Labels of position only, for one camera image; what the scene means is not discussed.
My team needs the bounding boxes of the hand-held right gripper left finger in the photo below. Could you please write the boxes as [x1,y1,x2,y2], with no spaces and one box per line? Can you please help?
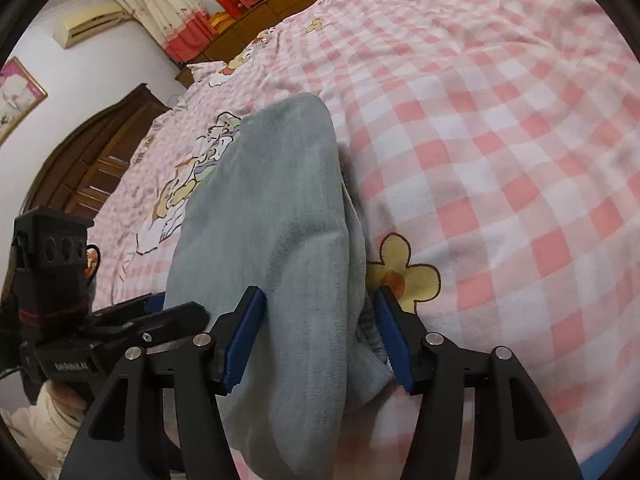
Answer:
[59,285,267,480]

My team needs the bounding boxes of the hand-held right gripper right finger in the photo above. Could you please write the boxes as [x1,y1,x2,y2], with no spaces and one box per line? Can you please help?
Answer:
[372,285,586,480]

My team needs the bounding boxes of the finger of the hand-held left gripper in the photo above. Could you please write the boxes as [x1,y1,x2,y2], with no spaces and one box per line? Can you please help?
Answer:
[92,292,167,318]
[95,301,211,343]

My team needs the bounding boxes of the grey pants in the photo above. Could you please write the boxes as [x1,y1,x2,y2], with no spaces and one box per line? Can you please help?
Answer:
[164,92,396,480]

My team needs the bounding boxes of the person's left forearm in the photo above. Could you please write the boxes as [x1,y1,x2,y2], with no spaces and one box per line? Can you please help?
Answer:
[7,384,97,480]

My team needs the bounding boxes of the brown wooden headboard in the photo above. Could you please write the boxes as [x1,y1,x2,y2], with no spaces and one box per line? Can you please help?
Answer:
[20,84,173,222]

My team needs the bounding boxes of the pink checked printed bedsheet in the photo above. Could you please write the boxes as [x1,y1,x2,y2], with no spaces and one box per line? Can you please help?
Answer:
[92,0,640,480]

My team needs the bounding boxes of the white air conditioner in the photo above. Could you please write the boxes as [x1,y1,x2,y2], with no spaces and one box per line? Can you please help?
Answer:
[52,2,134,50]

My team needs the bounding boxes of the floral curtain with red hem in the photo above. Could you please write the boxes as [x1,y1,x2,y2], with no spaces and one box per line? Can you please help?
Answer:
[107,0,386,63]

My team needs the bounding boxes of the black cable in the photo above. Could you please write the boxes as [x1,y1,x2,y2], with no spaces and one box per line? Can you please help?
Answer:
[84,244,102,281]

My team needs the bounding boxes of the framed wall picture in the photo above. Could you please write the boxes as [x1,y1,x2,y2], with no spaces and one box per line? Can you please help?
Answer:
[0,56,49,147]

